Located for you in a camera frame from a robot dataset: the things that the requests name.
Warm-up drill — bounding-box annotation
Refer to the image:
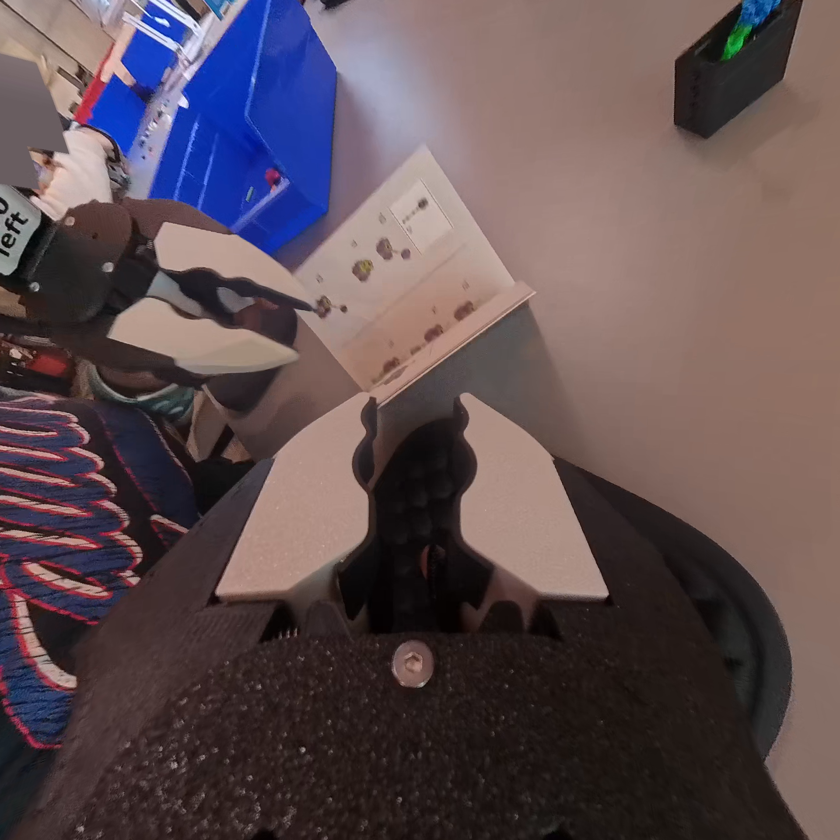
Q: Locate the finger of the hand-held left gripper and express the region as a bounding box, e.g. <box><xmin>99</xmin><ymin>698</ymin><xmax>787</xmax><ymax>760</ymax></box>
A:
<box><xmin>105</xmin><ymin>296</ymin><xmax>303</xmax><ymax>376</ymax></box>
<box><xmin>153</xmin><ymin>221</ymin><xmax>322</xmax><ymax>316</ymax></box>

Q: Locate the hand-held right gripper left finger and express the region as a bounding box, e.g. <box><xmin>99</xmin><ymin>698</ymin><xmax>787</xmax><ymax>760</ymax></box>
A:
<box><xmin>214</xmin><ymin>397</ymin><xmax>382</xmax><ymax>607</ymax></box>

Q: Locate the black square frame brick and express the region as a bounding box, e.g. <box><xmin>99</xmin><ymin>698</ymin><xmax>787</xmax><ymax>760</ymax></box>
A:
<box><xmin>674</xmin><ymin>0</ymin><xmax>804</xmax><ymax>139</ymax></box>

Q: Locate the black mesh cushion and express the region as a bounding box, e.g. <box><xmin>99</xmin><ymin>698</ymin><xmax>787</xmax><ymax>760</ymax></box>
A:
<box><xmin>348</xmin><ymin>420</ymin><xmax>795</xmax><ymax>762</ymax></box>

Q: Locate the green toy rod brick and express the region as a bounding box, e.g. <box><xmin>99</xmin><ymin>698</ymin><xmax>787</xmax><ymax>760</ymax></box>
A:
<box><xmin>716</xmin><ymin>16</ymin><xmax>752</xmax><ymax>60</ymax></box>

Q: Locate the white instruction booklet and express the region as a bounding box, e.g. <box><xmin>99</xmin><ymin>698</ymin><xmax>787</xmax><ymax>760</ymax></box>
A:
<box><xmin>292</xmin><ymin>145</ymin><xmax>536</xmax><ymax>405</ymax></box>

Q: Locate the small blue plastic bin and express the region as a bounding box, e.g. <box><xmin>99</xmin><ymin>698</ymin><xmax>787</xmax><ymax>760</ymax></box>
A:
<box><xmin>77</xmin><ymin>0</ymin><xmax>198</xmax><ymax>152</ymax></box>

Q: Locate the person's left forearm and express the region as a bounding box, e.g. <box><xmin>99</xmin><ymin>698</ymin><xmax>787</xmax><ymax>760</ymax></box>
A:
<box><xmin>79</xmin><ymin>361</ymin><xmax>198</xmax><ymax>421</ymax></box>

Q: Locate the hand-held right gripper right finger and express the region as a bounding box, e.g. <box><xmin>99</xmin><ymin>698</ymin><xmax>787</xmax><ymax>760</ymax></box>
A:
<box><xmin>453</xmin><ymin>394</ymin><xmax>609</xmax><ymax>607</ymax></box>

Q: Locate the person's dark clothing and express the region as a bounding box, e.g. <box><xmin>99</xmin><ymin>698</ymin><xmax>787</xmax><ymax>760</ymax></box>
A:
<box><xmin>0</xmin><ymin>392</ymin><xmax>198</xmax><ymax>788</ymax></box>

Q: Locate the grey desk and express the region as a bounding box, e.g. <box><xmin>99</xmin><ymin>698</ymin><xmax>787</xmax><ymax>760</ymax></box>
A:
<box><xmin>237</xmin><ymin>0</ymin><xmax>840</xmax><ymax>840</ymax></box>

